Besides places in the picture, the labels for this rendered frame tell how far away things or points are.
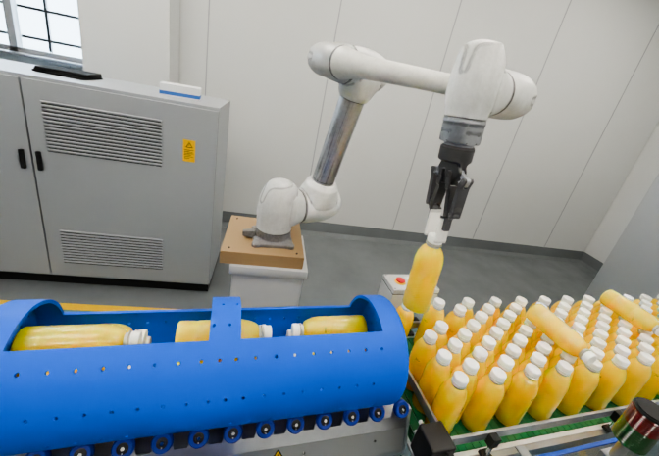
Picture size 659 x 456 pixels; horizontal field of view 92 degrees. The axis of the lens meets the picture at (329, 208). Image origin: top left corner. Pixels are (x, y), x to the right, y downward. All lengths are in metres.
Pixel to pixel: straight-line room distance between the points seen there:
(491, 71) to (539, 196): 4.28
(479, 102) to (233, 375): 0.75
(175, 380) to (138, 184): 1.85
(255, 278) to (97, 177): 1.48
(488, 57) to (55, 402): 1.02
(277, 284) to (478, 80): 1.07
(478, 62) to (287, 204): 0.86
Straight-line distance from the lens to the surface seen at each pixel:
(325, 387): 0.82
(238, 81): 3.45
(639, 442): 1.06
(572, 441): 1.42
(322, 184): 1.39
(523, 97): 0.87
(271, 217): 1.33
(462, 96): 0.74
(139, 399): 0.79
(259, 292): 1.44
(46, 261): 3.02
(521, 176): 4.67
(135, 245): 2.69
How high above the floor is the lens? 1.77
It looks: 22 degrees down
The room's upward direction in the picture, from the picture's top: 12 degrees clockwise
